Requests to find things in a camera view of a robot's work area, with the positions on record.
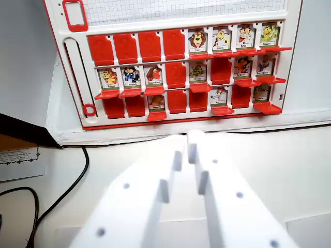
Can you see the red and white game board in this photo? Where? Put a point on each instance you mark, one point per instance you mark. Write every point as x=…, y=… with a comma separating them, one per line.
x=160, y=64

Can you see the white printed paper card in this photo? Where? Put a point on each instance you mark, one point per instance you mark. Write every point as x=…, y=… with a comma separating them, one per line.
x=18, y=165

